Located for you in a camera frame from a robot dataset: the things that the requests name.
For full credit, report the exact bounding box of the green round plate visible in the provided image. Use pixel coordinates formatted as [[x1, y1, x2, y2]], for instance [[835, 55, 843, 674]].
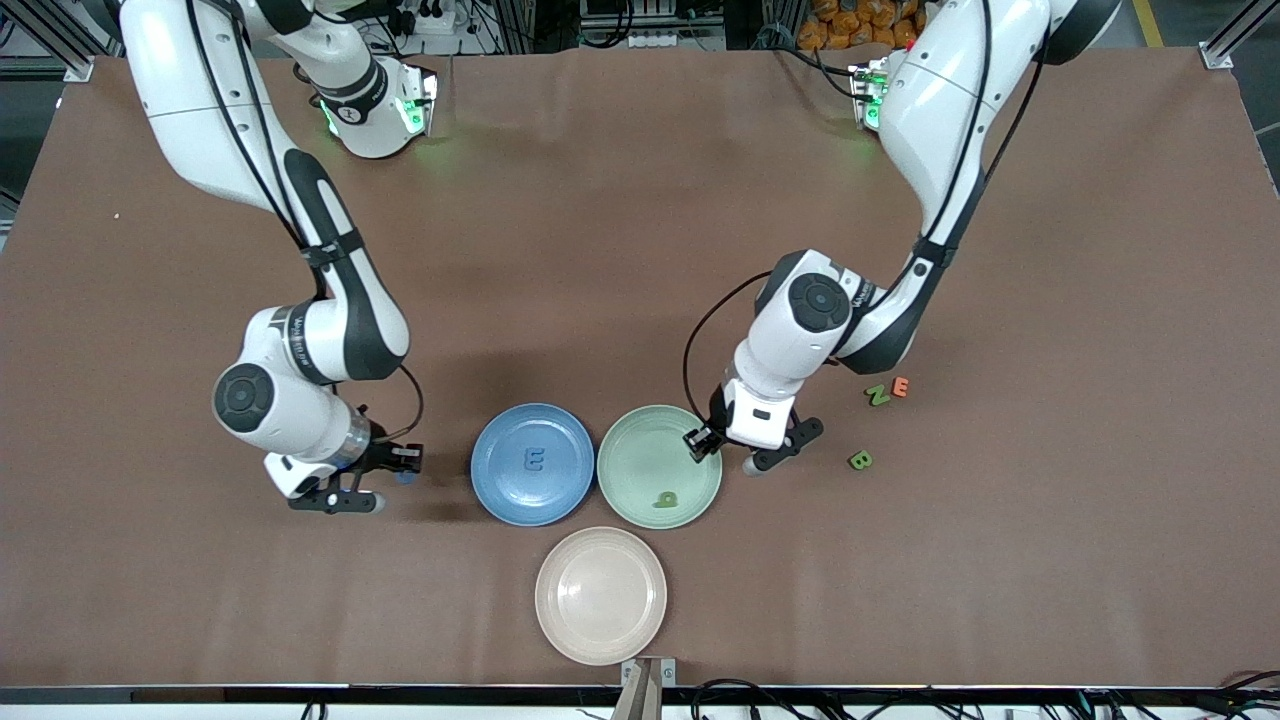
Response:
[[597, 404, 724, 530]]

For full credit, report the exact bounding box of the blue round plate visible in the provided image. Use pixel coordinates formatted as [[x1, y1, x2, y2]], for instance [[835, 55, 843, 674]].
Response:
[[470, 403, 597, 528]]

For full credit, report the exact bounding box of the beige round plate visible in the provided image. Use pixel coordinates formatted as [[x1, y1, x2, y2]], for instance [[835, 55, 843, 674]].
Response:
[[535, 526, 668, 667]]

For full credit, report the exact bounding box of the brown table cover mat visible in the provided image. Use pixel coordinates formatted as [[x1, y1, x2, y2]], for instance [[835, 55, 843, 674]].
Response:
[[0, 45, 1280, 691]]

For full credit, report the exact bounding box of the orange fruit pile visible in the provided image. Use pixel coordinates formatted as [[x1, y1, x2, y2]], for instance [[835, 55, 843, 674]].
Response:
[[797, 0, 926, 51]]

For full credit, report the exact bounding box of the white power strip with plugs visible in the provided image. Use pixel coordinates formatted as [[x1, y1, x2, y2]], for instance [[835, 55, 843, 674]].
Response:
[[385, 0, 461, 36]]

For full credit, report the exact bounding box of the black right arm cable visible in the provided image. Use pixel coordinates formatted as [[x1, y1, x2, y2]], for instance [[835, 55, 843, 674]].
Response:
[[185, 0, 425, 446]]

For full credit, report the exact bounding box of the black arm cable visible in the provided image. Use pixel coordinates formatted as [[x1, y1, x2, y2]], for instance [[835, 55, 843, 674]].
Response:
[[683, 0, 1061, 426], [185, 0, 425, 446]]

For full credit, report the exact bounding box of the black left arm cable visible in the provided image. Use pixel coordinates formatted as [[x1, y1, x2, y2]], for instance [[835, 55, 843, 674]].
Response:
[[683, 0, 1061, 426]]

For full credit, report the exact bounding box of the silver mounting bracket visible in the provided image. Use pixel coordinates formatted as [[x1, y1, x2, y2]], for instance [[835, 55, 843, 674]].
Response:
[[620, 656, 679, 720]]

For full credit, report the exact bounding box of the aluminium frame profile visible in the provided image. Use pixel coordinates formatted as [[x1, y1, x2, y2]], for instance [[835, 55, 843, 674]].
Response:
[[0, 0, 96, 83], [1200, 0, 1280, 71]]

